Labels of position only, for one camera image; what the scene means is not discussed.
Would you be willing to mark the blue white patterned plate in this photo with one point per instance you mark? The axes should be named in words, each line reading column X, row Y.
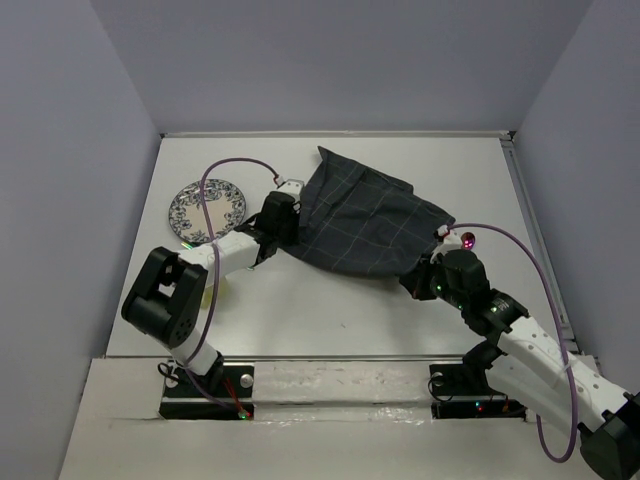
column 223, row 206

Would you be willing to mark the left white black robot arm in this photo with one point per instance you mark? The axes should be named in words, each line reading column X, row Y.
column 166, row 296

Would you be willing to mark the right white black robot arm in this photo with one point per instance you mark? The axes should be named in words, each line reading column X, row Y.
column 519, row 359

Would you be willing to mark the dark grey checked cloth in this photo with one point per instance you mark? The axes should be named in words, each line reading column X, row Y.
column 355, row 220

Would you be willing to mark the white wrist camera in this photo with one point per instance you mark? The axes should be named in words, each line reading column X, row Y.
column 292, row 187
column 447, row 241

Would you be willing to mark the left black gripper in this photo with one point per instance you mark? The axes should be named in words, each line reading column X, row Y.
column 294, row 216

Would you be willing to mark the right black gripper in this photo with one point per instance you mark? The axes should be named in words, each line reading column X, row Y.
column 414, row 281

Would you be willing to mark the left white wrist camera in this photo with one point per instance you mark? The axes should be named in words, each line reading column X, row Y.
column 292, row 187

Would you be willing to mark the white foam strip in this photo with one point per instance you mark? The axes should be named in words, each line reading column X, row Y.
column 341, row 383

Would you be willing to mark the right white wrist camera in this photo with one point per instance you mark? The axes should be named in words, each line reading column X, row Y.
column 447, row 241

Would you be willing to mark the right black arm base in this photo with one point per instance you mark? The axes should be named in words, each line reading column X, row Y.
column 460, row 392

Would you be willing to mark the pale yellow cup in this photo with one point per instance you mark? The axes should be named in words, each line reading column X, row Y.
column 207, row 297

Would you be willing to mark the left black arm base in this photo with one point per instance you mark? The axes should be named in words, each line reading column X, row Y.
column 230, row 400

